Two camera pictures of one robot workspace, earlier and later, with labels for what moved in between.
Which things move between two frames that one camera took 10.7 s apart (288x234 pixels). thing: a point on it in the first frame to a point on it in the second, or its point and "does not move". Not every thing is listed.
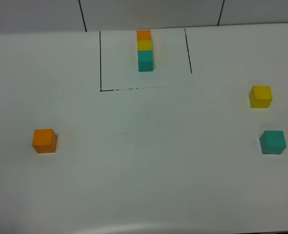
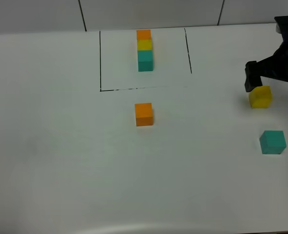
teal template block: [145, 60] does not move
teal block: [272, 142] does not move
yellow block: [260, 96] does not move
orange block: [45, 141] to [144, 114]
